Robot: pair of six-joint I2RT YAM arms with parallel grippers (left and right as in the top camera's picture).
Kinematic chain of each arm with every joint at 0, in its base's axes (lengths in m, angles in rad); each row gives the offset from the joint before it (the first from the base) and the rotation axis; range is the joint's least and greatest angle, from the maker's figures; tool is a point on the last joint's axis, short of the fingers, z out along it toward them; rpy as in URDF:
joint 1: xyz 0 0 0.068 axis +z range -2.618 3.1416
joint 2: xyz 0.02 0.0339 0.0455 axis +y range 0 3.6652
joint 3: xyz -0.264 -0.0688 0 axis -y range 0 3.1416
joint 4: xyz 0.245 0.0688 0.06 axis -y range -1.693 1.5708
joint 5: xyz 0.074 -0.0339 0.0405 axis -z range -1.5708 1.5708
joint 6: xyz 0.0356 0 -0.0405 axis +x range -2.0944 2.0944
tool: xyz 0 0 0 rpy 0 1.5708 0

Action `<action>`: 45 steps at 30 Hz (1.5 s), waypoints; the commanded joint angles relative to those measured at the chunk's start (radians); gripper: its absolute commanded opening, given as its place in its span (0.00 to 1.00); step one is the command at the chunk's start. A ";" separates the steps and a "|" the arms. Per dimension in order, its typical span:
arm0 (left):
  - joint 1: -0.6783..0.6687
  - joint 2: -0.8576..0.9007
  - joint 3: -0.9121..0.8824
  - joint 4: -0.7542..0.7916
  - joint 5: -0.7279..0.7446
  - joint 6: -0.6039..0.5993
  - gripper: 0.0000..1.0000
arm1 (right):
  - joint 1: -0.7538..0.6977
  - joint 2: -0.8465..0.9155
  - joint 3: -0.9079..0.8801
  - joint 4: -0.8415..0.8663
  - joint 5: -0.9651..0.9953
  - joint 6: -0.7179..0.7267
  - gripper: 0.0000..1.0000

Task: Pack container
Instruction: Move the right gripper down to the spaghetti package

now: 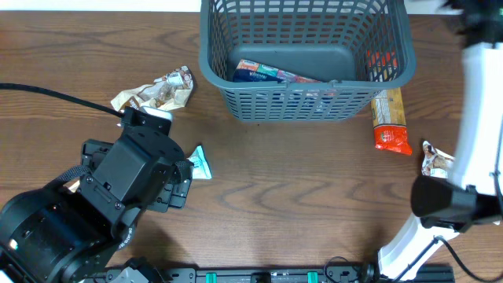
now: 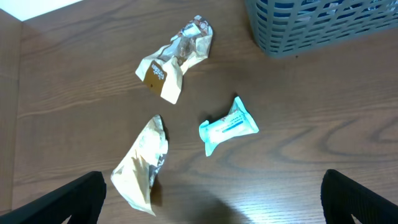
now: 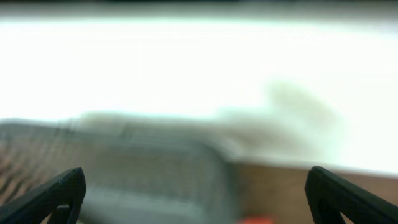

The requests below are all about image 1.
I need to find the crumpled beige paper bag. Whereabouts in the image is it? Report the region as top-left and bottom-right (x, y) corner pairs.
(68, 181), (80, 193)

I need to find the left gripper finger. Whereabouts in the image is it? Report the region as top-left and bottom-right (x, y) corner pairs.
(147, 179), (192, 213)
(81, 139), (113, 169)

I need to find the teal wrapped snack pack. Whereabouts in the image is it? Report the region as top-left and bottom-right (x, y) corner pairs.
(188, 145), (212, 180)

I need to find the orange tan pasta package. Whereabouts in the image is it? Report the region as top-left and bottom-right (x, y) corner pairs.
(365, 49), (413, 156)

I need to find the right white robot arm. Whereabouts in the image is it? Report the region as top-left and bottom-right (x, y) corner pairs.
(359, 1), (502, 282)

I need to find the grey plastic mesh basket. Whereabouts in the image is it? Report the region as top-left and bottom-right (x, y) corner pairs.
(199, 0), (416, 122)

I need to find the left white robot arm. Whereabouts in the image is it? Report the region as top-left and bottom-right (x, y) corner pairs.
(1, 127), (193, 282)

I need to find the beige snack bag with window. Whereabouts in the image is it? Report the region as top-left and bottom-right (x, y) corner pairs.
(111, 66), (194, 112)

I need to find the Kleenex tissue multipack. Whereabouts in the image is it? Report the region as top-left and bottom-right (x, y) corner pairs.
(231, 58), (335, 115)

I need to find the beige cookie bag right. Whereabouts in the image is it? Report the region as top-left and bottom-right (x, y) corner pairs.
(421, 141), (454, 178)

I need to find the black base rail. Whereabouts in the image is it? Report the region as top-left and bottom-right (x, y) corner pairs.
(86, 257), (456, 283)

